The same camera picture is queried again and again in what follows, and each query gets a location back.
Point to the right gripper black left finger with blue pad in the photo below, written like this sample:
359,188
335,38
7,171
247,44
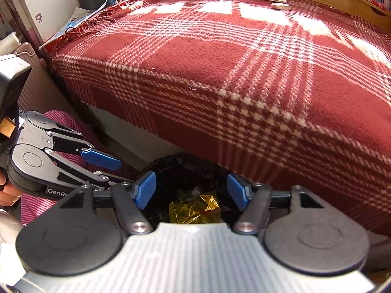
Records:
86,229

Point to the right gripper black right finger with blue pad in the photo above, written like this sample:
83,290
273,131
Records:
298,229

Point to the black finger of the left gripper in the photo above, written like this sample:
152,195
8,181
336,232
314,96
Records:
111,180

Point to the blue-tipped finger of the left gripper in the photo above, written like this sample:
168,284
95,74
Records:
99,158

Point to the gold foil snack bag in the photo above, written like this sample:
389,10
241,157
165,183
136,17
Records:
203,209

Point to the person's left hand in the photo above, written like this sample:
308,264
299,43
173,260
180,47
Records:
9,194

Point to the pink striped trouser leg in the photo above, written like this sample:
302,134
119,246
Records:
31,206

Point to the black trash bin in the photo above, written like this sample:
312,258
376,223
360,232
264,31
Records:
184,177

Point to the pink suitcase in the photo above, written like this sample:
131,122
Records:
40,93

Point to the red plaid blanket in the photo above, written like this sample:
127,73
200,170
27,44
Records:
297,97

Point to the small striped packet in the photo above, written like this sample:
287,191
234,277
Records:
281,6

